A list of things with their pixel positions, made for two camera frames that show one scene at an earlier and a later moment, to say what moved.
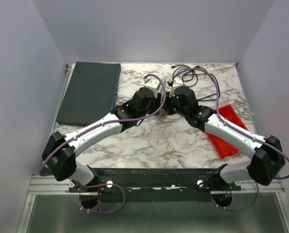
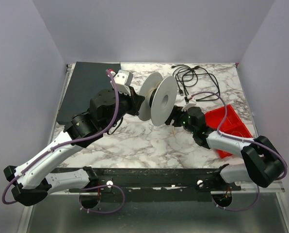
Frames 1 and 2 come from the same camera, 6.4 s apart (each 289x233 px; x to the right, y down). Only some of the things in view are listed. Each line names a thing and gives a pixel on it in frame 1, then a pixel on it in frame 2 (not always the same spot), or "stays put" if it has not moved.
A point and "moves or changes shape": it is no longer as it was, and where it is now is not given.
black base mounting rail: x=154 y=184 stays put
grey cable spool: x=163 y=112 moves or changes shape
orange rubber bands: x=161 y=112 -> x=150 y=92
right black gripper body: x=170 y=106 -> x=174 y=116
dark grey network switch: x=90 y=93 stays put
